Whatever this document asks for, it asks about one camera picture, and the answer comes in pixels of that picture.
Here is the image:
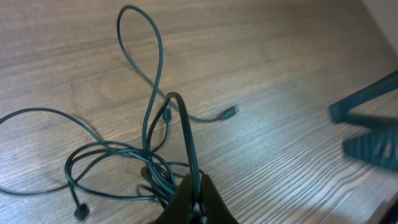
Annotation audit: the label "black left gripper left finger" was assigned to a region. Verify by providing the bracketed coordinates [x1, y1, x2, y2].
[153, 174, 193, 224]

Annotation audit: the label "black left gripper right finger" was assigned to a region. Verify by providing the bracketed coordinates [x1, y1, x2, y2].
[201, 175, 238, 224]

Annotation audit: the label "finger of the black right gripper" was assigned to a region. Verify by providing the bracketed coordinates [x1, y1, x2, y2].
[343, 128, 397, 170]
[328, 70, 397, 124]

